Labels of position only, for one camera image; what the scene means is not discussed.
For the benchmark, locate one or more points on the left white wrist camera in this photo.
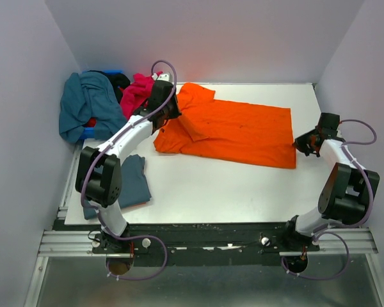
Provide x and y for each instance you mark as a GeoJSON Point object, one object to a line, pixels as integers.
{"type": "Point", "coordinates": [163, 76]}

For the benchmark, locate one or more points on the magenta pink t shirt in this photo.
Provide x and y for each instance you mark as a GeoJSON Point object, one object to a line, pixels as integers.
{"type": "Point", "coordinates": [137, 92]}

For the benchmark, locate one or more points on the orange t shirt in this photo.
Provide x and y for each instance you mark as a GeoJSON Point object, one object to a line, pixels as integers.
{"type": "Point", "coordinates": [226, 130]}

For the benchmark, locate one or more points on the black t shirt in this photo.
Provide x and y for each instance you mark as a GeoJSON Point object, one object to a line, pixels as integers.
{"type": "Point", "coordinates": [119, 83]}

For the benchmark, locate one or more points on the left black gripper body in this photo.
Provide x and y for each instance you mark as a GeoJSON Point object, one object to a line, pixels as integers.
{"type": "Point", "coordinates": [171, 110]}

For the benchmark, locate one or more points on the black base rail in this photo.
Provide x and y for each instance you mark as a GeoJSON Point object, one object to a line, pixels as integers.
{"type": "Point", "coordinates": [217, 244]}

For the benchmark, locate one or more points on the aluminium frame rail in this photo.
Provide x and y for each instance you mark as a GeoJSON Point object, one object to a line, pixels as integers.
{"type": "Point", "coordinates": [66, 244]}

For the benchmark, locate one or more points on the teal blue t shirt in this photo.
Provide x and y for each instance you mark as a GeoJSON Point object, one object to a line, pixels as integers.
{"type": "Point", "coordinates": [87, 96]}

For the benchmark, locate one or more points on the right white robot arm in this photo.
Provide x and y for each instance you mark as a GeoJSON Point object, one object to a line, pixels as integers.
{"type": "Point", "coordinates": [347, 198]}

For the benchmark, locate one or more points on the grey blue t shirt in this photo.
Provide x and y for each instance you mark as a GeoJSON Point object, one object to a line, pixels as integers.
{"type": "Point", "coordinates": [134, 182]}

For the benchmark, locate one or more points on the blue plastic bin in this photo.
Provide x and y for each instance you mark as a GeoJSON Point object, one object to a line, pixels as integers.
{"type": "Point", "coordinates": [88, 132]}

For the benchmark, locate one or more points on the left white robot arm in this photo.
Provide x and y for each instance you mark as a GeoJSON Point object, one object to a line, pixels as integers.
{"type": "Point", "coordinates": [99, 179]}

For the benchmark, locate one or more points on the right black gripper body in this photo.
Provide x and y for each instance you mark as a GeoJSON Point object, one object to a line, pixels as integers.
{"type": "Point", "coordinates": [317, 131]}

